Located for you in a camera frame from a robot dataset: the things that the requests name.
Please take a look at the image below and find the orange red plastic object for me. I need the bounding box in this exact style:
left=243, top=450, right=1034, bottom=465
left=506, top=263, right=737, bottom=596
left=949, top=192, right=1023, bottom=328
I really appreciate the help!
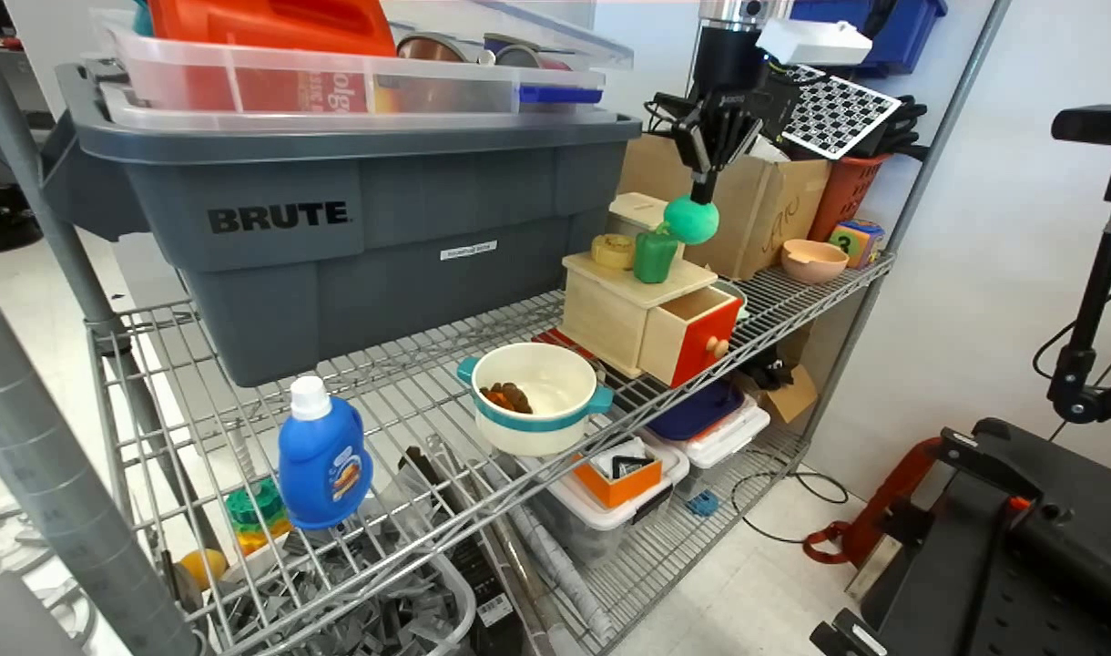
left=147, top=0, right=402, bottom=57

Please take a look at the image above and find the yellow toy pepper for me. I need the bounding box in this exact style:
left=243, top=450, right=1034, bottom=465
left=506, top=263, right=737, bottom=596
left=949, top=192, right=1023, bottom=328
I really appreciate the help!
left=586, top=230, right=642, bottom=272

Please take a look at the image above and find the wire basket with grey parts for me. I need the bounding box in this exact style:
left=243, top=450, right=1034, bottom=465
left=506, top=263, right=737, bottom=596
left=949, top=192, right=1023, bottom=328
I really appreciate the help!
left=202, top=532, right=480, bottom=656

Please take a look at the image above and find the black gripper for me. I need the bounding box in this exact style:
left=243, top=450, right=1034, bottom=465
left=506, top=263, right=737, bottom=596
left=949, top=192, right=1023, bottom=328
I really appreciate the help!
left=668, top=20, right=773, bottom=204

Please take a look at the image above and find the clear plastic storage bin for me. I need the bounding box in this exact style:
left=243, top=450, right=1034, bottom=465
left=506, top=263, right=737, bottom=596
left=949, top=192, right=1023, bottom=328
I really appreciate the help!
left=108, top=0, right=637, bottom=120

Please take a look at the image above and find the black tripod stand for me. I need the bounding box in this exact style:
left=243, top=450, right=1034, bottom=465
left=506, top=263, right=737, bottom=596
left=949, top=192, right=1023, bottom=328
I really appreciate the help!
left=1033, top=102, right=1111, bottom=431

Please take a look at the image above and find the blue detergent bottle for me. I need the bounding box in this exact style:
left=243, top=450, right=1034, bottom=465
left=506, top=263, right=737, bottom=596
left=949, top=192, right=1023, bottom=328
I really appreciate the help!
left=275, top=373, right=378, bottom=537

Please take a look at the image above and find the grey plastic tote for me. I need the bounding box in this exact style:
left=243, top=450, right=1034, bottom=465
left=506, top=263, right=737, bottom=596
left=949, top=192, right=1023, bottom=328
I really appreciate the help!
left=39, top=57, right=644, bottom=390

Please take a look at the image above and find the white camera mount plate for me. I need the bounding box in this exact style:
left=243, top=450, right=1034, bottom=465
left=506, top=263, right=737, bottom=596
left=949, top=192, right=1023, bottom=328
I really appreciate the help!
left=753, top=13, right=880, bottom=72

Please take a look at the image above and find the black floor cable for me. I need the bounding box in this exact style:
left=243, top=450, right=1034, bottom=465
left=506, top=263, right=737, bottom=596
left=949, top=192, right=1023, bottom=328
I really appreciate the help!
left=729, top=450, right=854, bottom=549

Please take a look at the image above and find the small cardboard box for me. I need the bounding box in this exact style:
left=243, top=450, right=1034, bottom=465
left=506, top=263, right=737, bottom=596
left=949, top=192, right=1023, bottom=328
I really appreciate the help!
left=739, top=358, right=825, bottom=431

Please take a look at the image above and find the black device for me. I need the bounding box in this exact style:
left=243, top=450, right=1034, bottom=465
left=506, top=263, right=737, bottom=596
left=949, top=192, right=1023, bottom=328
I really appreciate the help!
left=642, top=83, right=705, bottom=138

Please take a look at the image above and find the orange block with zigzag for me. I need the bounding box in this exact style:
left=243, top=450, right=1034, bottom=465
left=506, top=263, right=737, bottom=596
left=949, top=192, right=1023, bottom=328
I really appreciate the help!
left=572, top=444, right=668, bottom=510

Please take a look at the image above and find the green toy pepper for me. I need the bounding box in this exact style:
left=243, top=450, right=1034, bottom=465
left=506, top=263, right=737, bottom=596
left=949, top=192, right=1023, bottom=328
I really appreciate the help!
left=629, top=227, right=684, bottom=289

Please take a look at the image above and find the red handle tool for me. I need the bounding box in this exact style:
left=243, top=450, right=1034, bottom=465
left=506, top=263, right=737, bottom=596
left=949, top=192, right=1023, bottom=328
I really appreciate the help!
left=803, top=432, right=949, bottom=568

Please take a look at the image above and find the wooden chest with red drawer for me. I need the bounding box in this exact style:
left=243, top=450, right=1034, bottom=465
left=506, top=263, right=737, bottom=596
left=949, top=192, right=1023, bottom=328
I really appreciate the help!
left=560, top=252, right=748, bottom=390

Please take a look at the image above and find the yellow toy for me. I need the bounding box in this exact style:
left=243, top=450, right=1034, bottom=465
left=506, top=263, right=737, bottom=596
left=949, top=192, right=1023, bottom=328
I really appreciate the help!
left=175, top=546, right=232, bottom=600

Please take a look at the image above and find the bundle of long rods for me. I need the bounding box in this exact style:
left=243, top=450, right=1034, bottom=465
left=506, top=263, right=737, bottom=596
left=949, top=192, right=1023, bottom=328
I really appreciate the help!
left=393, top=442, right=612, bottom=656

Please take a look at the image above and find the black cart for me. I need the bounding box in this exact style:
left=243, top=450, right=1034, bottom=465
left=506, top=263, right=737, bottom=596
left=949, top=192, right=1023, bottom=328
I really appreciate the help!
left=805, top=415, right=1111, bottom=656

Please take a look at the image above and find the brown toy food piece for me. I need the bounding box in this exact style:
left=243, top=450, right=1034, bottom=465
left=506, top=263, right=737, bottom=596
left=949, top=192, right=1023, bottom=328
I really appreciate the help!
left=479, top=380, right=541, bottom=419

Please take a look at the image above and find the terracotta flower pot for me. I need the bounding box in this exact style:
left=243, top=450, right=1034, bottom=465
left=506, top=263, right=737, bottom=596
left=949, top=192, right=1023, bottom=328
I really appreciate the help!
left=805, top=149, right=893, bottom=244

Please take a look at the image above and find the turquoise ball toy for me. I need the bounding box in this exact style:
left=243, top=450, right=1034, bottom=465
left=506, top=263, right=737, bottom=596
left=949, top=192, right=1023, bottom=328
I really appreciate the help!
left=660, top=192, right=724, bottom=246

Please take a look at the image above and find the metal wire shelf rack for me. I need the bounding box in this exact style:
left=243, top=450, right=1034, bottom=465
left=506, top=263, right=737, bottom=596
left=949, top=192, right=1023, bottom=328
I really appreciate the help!
left=0, top=0, right=1012, bottom=656

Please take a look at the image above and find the white pot with teal band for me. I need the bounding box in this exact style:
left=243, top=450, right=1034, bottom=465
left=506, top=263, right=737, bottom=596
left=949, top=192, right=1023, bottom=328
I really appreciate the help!
left=456, top=337, right=617, bottom=464

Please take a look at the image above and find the small colourful block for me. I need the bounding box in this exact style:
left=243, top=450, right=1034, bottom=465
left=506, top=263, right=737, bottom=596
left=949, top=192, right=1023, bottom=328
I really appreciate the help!
left=826, top=219, right=887, bottom=272

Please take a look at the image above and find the green toy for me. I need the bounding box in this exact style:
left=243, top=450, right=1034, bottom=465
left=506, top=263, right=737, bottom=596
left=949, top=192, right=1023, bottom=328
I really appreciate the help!
left=223, top=472, right=294, bottom=539

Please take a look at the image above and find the blue plastic bin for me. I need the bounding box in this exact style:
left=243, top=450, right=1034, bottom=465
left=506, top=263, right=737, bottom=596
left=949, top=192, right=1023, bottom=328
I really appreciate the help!
left=787, top=0, right=950, bottom=77

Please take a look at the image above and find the peach bowl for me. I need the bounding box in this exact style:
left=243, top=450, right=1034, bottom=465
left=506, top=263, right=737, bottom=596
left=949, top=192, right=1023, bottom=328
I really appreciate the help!
left=781, top=235, right=854, bottom=289

